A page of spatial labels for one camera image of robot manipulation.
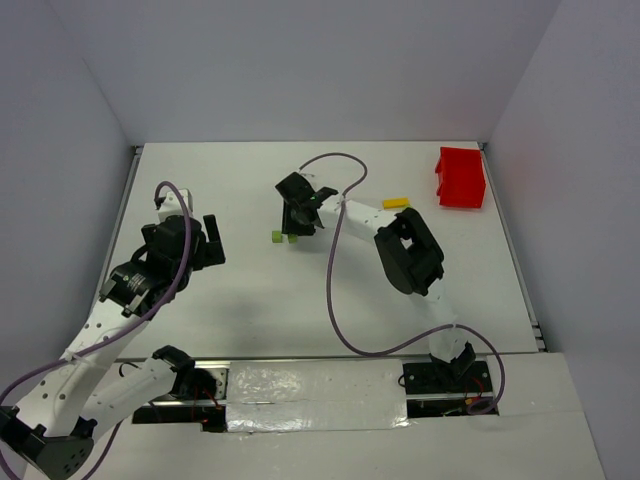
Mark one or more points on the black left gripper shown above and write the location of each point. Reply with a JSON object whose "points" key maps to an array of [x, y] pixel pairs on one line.
{"points": [[198, 248]]}

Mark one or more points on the silver tape sheet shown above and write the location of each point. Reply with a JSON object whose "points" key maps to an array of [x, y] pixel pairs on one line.
{"points": [[323, 395]]}

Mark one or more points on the red plastic bin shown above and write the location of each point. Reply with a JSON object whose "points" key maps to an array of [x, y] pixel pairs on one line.
{"points": [[461, 179]]}

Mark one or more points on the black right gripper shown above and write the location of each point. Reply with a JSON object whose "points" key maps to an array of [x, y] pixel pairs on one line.
{"points": [[296, 215]]}

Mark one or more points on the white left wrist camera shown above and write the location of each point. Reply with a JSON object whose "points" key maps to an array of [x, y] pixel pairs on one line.
{"points": [[169, 204]]}

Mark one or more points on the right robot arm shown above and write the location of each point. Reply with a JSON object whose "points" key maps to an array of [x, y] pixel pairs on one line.
{"points": [[411, 259]]}

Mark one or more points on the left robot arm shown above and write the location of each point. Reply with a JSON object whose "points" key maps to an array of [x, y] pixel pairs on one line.
{"points": [[55, 427]]}

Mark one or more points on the yellow long wood block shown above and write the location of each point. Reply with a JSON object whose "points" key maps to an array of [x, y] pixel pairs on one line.
{"points": [[396, 203]]}

